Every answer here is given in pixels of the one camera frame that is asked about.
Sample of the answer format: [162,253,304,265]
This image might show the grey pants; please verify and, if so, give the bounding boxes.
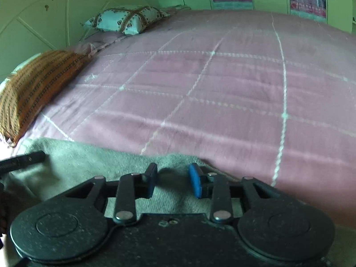
[5,137,243,220]

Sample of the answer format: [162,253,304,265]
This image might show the orange striped pillow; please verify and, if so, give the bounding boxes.
[1,50,92,147]

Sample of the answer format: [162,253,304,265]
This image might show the pink quilted bedspread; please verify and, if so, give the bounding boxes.
[26,11,355,227]

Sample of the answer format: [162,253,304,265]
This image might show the pink flat pillow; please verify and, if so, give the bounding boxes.
[66,31,126,55]

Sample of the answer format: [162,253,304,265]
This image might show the white bed headboard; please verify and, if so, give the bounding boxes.
[1,0,159,80]

